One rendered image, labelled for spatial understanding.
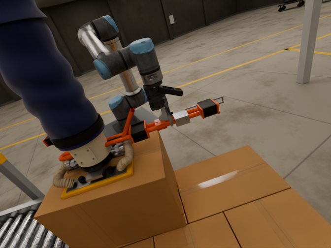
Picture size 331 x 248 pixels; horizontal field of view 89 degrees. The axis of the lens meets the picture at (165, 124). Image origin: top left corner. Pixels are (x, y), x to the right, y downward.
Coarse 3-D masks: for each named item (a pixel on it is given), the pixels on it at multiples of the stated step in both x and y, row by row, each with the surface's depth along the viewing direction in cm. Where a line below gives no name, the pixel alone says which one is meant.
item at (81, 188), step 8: (112, 168) 78; (128, 168) 79; (80, 176) 79; (104, 176) 78; (112, 176) 76; (120, 176) 76; (128, 176) 76; (80, 184) 78; (88, 184) 77; (96, 184) 76; (104, 184) 76; (64, 192) 77; (72, 192) 76; (80, 192) 76
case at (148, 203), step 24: (144, 144) 94; (144, 168) 78; (168, 168) 93; (48, 192) 83; (96, 192) 74; (120, 192) 71; (144, 192) 73; (168, 192) 75; (48, 216) 73; (72, 216) 75; (96, 216) 77; (120, 216) 79; (144, 216) 82; (168, 216) 84; (72, 240) 84; (96, 240) 87; (120, 240) 89
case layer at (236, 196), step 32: (224, 160) 120; (256, 160) 112; (192, 192) 106; (224, 192) 100; (256, 192) 95; (288, 192) 90; (192, 224) 90; (224, 224) 86; (256, 224) 82; (288, 224) 78; (320, 224) 75
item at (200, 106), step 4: (208, 100) 83; (212, 100) 82; (200, 104) 82; (204, 104) 81; (208, 104) 80; (212, 104) 79; (216, 104) 78; (200, 108) 79; (204, 108) 78; (208, 108) 78; (212, 108) 79; (204, 112) 79; (208, 112) 80; (212, 112) 80; (216, 112) 80; (204, 116) 80; (208, 116) 80
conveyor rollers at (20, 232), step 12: (24, 216) 134; (0, 228) 132; (12, 228) 124; (24, 228) 122; (36, 228) 121; (0, 240) 121; (12, 240) 115; (24, 240) 112; (36, 240) 110; (48, 240) 107; (60, 240) 105
